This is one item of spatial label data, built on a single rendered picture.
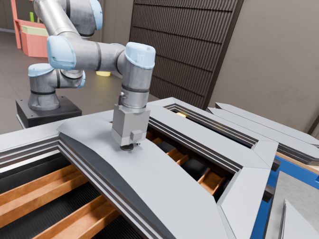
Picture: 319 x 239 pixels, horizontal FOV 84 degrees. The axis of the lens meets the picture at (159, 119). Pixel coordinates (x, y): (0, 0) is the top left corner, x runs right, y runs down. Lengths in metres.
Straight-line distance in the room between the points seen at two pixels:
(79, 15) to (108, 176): 0.61
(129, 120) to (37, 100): 0.75
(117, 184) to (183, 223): 0.20
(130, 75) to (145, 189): 0.29
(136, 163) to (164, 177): 0.09
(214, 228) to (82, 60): 0.52
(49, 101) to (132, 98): 0.74
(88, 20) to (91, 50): 0.38
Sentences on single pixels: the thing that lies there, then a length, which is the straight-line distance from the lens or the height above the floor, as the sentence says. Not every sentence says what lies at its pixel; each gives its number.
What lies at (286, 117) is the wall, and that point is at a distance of 3.01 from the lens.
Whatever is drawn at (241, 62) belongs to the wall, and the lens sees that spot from 3.11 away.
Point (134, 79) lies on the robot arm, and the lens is 0.44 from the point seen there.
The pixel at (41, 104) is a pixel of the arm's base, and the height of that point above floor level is 0.81.
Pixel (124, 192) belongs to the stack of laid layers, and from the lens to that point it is 0.53.
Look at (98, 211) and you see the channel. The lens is 0.72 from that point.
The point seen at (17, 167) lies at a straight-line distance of 0.93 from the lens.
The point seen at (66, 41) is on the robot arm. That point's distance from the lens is 0.49.
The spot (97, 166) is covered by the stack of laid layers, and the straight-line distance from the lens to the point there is 0.60.
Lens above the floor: 1.26
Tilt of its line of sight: 25 degrees down
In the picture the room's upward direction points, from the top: 13 degrees clockwise
